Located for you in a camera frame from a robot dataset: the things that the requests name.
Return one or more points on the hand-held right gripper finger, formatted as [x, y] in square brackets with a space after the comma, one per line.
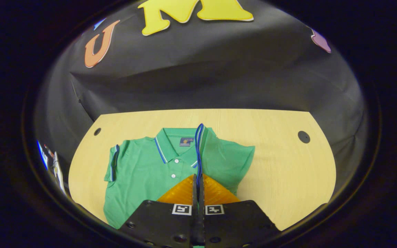
[201, 196]
[195, 196]

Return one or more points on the green T-shirt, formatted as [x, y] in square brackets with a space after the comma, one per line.
[143, 172]

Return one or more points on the black backdrop cloth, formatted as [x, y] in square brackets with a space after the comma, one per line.
[219, 69]

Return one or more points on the colourful printed board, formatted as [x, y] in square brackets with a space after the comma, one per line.
[55, 167]

